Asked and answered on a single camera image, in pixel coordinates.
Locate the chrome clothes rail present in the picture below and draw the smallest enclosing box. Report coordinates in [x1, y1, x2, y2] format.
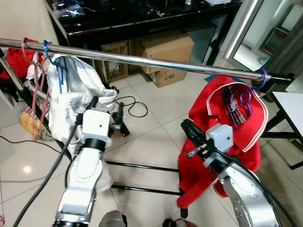
[0, 38, 271, 81]

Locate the robot leg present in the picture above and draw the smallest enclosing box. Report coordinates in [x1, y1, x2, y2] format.
[162, 218, 186, 227]
[98, 210, 126, 227]

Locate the white jacket with grey seams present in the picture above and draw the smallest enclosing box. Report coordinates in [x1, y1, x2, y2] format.
[29, 53, 119, 193]

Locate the silver door frame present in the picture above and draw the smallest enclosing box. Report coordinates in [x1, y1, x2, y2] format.
[223, 0, 265, 60]

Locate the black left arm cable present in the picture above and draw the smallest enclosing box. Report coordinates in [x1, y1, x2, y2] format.
[12, 113, 85, 227]

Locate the thin black looped cable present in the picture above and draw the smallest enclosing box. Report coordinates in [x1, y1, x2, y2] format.
[116, 96, 148, 119]

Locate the glossy black desk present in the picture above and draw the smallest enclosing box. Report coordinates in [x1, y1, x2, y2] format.
[45, 0, 242, 67]

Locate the robot right leg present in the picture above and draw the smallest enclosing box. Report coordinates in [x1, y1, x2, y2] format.
[162, 218, 186, 227]

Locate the black metal table frame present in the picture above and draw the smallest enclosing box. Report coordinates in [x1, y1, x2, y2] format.
[262, 94, 303, 170]

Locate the red shirt with plaid pocket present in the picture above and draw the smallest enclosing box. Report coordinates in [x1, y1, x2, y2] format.
[177, 76, 269, 210]

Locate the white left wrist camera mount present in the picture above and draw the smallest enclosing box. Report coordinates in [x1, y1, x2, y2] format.
[81, 108, 112, 141]

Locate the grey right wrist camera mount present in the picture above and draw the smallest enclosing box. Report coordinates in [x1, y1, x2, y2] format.
[205, 124, 234, 153]

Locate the large printed cardboard box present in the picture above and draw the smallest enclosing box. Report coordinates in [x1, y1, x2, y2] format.
[137, 32, 196, 88]

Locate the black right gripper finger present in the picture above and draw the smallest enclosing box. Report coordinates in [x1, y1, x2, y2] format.
[180, 118, 209, 151]

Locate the teal cloth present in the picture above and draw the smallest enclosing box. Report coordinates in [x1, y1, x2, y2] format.
[203, 74, 223, 85]

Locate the yellow patterned bag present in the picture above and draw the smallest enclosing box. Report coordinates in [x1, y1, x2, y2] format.
[19, 111, 50, 141]

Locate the robot left leg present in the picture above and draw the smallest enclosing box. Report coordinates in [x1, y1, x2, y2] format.
[98, 210, 126, 227]

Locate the small printed cardboard box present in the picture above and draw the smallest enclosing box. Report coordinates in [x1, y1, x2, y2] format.
[94, 40, 129, 83]

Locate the blue plastic clothes hanger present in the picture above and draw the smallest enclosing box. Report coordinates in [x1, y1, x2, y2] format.
[43, 40, 70, 94]
[226, 68, 269, 127]

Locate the black power strip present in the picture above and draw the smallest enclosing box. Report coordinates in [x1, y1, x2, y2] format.
[118, 121, 130, 138]

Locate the dark red garment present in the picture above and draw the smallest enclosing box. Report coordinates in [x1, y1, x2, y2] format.
[0, 47, 37, 81]

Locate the pink clothes hanger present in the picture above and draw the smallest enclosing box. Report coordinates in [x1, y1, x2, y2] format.
[21, 38, 49, 141]

